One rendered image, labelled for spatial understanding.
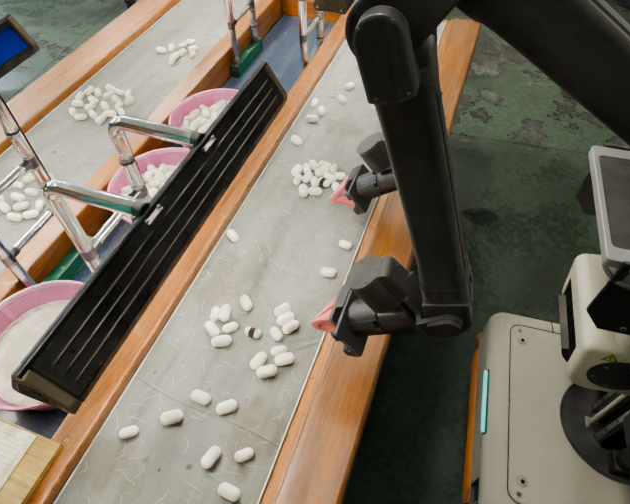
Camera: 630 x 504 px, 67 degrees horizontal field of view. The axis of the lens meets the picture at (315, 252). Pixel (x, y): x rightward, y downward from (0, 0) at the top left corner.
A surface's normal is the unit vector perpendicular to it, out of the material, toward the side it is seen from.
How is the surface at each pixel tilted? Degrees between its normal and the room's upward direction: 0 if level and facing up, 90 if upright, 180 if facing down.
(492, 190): 0
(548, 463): 0
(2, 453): 0
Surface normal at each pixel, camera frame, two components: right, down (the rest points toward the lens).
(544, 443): -0.01, -0.62
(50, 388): 0.79, -0.11
